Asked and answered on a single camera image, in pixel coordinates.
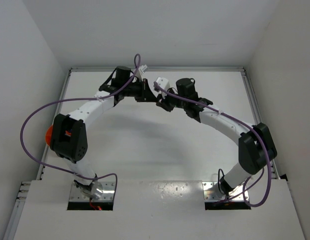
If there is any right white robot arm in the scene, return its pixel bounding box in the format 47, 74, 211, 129
154, 77, 278, 195

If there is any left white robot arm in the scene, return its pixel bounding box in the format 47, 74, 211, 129
45, 65, 157, 199

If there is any orange divided container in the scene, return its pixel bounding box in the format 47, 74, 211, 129
45, 125, 53, 147

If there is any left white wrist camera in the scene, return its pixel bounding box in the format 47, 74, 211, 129
135, 64, 148, 80

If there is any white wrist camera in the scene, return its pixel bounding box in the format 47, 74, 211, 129
135, 64, 148, 80
153, 77, 170, 92

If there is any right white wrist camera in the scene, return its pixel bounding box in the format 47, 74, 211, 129
153, 77, 170, 92

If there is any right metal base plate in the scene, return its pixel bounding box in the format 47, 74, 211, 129
202, 181, 244, 203

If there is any metal base plate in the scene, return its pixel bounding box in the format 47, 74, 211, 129
202, 181, 244, 203
69, 181, 115, 203

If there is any black base cable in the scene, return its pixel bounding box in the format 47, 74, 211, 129
217, 168, 226, 191

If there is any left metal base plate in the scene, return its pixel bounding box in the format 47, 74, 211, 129
69, 181, 115, 203

